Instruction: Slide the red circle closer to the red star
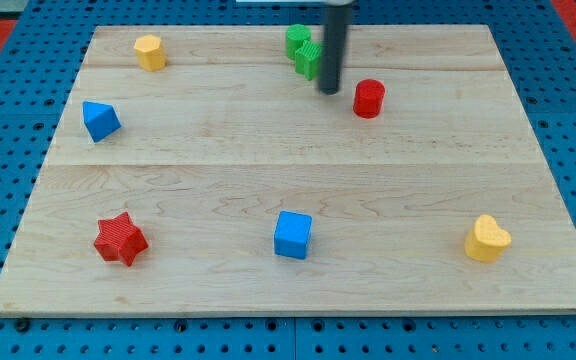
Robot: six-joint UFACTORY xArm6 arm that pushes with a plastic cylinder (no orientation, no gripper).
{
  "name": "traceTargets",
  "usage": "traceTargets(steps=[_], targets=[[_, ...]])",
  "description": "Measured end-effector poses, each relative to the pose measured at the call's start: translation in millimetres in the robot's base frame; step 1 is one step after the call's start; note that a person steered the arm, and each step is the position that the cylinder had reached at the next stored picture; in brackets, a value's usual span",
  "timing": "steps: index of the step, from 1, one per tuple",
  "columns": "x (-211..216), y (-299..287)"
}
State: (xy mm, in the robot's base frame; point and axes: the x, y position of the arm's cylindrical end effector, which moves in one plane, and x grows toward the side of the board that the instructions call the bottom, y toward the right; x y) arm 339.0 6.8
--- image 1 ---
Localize green star block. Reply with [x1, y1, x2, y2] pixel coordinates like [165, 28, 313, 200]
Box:
[295, 40, 322, 81]

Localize red star block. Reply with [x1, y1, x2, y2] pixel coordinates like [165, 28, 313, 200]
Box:
[93, 212, 149, 267]

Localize blue cube block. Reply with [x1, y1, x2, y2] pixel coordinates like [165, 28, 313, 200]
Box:
[273, 211, 312, 260]

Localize wooden board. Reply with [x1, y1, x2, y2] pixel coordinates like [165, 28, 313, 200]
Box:
[0, 25, 576, 318]

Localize red cylinder block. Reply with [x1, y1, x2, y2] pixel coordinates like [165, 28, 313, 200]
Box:
[353, 79, 386, 119]

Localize green cylinder block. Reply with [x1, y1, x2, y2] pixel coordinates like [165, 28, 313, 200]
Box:
[284, 24, 311, 60]

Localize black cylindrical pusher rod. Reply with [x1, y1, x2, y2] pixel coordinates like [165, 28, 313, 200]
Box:
[318, 0, 353, 95]

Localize yellow hexagon block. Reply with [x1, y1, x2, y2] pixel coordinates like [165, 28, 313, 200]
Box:
[133, 34, 167, 72]

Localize blue triangle block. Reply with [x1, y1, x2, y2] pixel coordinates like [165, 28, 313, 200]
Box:
[82, 101, 121, 143]

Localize yellow heart block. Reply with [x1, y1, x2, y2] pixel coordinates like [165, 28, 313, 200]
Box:
[464, 214, 512, 263]

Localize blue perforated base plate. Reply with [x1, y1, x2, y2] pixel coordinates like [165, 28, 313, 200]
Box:
[0, 1, 576, 359]

